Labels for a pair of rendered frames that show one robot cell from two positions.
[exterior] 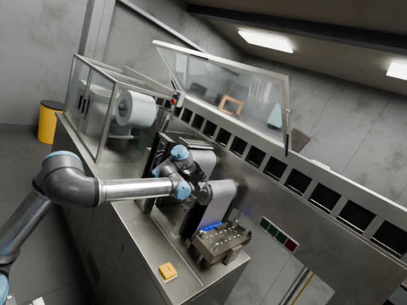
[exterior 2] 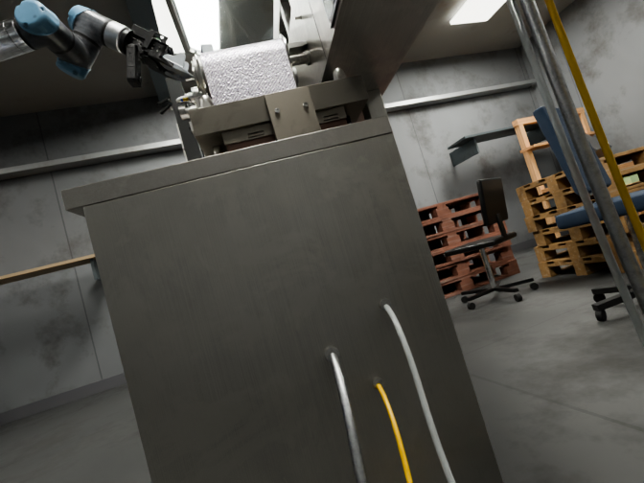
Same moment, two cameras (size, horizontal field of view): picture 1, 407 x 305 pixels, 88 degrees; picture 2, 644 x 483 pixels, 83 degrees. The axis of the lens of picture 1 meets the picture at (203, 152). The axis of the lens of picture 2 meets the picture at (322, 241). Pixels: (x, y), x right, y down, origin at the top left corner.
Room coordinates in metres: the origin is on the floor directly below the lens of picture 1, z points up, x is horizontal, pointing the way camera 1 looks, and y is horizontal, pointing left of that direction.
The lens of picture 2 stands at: (0.48, -0.91, 0.63)
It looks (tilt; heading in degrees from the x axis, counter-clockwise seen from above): 4 degrees up; 41
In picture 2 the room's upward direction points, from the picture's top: 16 degrees counter-clockwise
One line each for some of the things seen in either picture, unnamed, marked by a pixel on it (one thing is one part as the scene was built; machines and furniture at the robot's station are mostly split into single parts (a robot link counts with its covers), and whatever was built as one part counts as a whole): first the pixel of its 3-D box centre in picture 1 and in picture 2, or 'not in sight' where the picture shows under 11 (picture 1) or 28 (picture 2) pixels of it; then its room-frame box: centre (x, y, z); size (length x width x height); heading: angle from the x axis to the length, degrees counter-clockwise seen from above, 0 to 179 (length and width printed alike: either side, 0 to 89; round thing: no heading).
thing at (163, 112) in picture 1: (165, 113); not in sight; (1.66, 0.40, 1.50); 0.14 x 0.14 x 0.06
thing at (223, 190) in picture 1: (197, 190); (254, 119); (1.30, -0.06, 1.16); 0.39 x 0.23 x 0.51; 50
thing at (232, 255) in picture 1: (234, 254); (292, 115); (1.08, -0.41, 0.97); 0.10 x 0.03 x 0.11; 140
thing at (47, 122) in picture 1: (52, 122); not in sight; (3.23, 2.53, 0.32); 0.42 x 0.40 x 0.64; 58
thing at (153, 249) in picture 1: (125, 166); (259, 236); (1.74, 0.61, 0.88); 2.52 x 0.66 x 0.04; 50
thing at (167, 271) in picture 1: (167, 271); not in sight; (0.84, -0.06, 0.91); 0.07 x 0.07 x 0.02; 50
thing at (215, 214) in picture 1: (213, 216); (260, 110); (1.18, -0.22, 1.09); 0.23 x 0.01 x 0.18; 140
